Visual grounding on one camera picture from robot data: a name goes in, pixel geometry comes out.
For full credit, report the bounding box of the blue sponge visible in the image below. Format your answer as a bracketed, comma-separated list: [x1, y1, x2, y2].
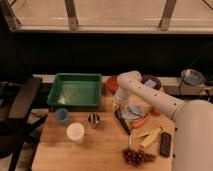
[144, 79, 157, 88]

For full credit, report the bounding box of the bunch of red grapes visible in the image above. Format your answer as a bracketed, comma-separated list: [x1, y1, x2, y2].
[122, 148, 156, 167]

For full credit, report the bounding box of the grey bowl on stand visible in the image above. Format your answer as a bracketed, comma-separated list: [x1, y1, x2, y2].
[181, 69, 205, 86]

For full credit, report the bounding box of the white cup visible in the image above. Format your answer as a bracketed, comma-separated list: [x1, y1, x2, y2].
[66, 123, 85, 144]

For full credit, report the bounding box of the black office chair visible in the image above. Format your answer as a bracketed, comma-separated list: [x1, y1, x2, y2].
[0, 77, 47, 171]

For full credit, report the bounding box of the small metal cup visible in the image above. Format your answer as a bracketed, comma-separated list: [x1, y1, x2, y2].
[88, 113, 100, 129]

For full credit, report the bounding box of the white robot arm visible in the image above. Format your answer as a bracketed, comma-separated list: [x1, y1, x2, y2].
[115, 71, 213, 171]

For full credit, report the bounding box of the blue cup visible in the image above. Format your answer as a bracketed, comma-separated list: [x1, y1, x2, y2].
[54, 108, 69, 124]

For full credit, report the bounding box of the green plastic tray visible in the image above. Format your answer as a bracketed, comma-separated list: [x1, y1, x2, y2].
[47, 73, 102, 108]

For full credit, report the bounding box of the purple bowl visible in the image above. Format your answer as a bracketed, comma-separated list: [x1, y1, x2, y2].
[142, 75, 161, 90]

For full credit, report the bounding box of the apple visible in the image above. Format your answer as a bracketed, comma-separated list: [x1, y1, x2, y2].
[152, 108, 161, 115]

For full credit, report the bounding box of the blue crumpled cloth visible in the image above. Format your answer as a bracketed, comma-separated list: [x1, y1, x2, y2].
[122, 103, 144, 120]

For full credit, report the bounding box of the orange carrot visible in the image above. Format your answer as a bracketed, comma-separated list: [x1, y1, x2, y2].
[132, 114, 151, 129]

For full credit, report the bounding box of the orange bowl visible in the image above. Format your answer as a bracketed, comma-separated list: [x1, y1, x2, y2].
[106, 76, 118, 94]

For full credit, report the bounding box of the black phone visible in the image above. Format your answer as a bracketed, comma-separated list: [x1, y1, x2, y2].
[160, 132, 172, 157]

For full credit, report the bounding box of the yellow banana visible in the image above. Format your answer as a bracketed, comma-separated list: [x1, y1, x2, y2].
[139, 127, 162, 148]

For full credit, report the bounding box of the black dish brush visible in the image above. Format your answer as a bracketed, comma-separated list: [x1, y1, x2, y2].
[115, 110, 131, 135]

